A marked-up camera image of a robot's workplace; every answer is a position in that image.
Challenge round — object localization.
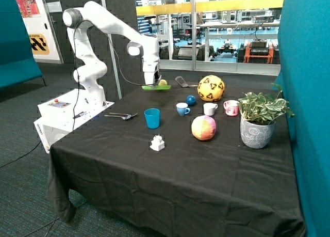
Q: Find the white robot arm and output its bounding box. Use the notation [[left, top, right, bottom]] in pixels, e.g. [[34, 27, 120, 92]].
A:
[[62, 1, 161, 106]]

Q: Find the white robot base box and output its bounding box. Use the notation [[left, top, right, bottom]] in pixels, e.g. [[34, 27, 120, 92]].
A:
[[34, 89, 114, 153]]

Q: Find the orange black equipment rack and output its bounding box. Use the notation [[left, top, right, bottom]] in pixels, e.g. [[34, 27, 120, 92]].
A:
[[243, 41, 274, 64]]

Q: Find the small blue ball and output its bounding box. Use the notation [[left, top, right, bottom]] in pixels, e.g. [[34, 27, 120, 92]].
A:
[[186, 95, 196, 106]]

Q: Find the teal sofa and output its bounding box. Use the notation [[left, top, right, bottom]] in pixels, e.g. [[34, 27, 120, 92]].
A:
[[0, 0, 43, 88]]

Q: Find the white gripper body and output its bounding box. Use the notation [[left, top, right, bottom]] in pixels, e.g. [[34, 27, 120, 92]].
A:
[[142, 60, 161, 86]]

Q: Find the red wall poster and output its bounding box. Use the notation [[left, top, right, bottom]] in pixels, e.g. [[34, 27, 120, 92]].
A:
[[16, 0, 41, 18]]

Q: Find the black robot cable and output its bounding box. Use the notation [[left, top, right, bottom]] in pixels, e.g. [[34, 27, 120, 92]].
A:
[[72, 20, 155, 131]]

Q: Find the metal spoon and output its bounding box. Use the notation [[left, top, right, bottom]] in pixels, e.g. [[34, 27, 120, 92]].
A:
[[104, 114, 131, 120]]

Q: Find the yellow black soccer ball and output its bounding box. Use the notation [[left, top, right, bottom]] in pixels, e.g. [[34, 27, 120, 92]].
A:
[[197, 75, 225, 102]]

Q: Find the yellow black sign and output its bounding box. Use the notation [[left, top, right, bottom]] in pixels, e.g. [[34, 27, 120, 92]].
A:
[[29, 34, 50, 55]]

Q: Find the yellow tennis ball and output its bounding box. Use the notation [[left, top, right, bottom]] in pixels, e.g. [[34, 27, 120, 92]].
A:
[[158, 80, 168, 86]]

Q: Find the grey slotted spatula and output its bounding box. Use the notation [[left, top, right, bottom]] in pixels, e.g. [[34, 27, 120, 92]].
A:
[[175, 76, 197, 88]]

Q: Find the pink patterned mug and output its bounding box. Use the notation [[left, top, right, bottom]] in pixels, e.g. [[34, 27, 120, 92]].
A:
[[223, 100, 239, 116]]

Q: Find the potted plant in grey pot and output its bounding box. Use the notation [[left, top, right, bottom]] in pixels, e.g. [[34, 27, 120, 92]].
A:
[[238, 84, 295, 149]]

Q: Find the green plastic plate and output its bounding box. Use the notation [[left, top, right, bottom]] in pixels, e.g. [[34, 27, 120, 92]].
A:
[[141, 85, 171, 90]]

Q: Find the black tablecloth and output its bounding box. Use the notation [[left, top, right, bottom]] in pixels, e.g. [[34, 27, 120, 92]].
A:
[[47, 85, 306, 236]]

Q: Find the white power adapter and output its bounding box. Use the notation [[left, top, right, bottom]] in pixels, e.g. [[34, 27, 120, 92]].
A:
[[150, 134, 165, 151]]

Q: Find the blue ceramic mug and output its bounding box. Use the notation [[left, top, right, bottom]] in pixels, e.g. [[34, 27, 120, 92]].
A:
[[176, 102, 191, 116]]

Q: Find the teal partition panel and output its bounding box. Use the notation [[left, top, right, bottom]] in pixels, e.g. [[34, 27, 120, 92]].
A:
[[276, 0, 329, 236]]

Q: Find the white ceramic mug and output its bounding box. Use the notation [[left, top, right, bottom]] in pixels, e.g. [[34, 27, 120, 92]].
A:
[[203, 103, 218, 116]]

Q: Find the blue plastic cup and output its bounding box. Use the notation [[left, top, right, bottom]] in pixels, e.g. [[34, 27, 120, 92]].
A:
[[144, 108, 160, 129]]

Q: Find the pastel plush ball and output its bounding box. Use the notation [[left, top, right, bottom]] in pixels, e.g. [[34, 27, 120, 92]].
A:
[[191, 115, 217, 141]]

